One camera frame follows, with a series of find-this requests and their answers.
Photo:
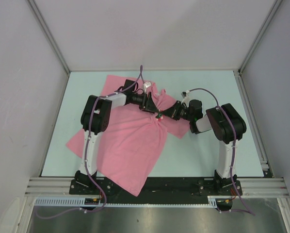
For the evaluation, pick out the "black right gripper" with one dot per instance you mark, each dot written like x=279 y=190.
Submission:
x=172 y=111

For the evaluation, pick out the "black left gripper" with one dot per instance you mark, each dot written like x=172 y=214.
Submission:
x=148 y=105

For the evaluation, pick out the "pink t-shirt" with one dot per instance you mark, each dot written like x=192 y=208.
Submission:
x=132 y=144

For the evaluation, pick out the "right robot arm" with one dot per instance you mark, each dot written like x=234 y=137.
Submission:
x=228 y=127

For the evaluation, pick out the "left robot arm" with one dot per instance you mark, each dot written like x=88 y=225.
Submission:
x=95 y=120

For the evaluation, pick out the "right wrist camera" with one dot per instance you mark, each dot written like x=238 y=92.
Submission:
x=185 y=96

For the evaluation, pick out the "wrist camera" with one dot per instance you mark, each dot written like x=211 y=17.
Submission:
x=185 y=96
x=146 y=85

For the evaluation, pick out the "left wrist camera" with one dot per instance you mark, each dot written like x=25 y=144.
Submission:
x=146 y=85

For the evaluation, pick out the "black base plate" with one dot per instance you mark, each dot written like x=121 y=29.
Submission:
x=194 y=185

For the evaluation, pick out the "grey cable duct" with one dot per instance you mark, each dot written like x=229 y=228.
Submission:
x=93 y=202

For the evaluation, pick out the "aluminium right rail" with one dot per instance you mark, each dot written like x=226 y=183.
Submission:
x=262 y=154

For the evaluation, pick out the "aluminium rail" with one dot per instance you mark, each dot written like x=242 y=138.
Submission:
x=251 y=187
x=262 y=154

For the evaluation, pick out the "aluminium front rail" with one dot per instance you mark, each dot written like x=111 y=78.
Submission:
x=251 y=187

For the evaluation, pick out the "aluminium right corner post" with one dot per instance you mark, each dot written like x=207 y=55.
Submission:
x=261 y=33

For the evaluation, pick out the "aluminium corner post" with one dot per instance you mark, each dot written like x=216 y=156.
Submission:
x=261 y=33
x=48 y=34

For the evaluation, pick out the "aluminium left corner post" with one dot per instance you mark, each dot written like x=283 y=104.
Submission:
x=48 y=34

